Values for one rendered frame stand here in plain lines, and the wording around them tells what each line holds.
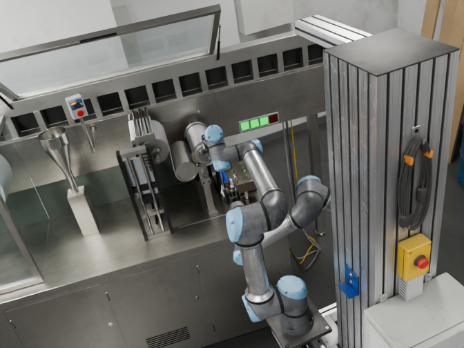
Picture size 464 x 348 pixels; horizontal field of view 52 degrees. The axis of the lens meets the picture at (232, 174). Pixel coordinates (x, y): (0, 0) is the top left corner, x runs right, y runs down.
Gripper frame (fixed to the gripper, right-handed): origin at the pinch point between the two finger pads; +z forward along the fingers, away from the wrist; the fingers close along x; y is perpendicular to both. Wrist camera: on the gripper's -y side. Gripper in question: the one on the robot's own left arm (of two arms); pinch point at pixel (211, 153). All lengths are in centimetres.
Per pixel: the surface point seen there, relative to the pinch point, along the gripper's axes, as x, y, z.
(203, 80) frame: -9, 46, 26
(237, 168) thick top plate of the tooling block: -16.5, -4.6, 42.4
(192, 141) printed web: 5.7, 13.3, 22.4
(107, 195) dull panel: 62, 3, 62
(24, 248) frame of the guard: 98, -20, 9
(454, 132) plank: -222, -10, 150
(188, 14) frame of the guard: -4, 56, -33
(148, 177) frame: 32.8, -2.2, 7.8
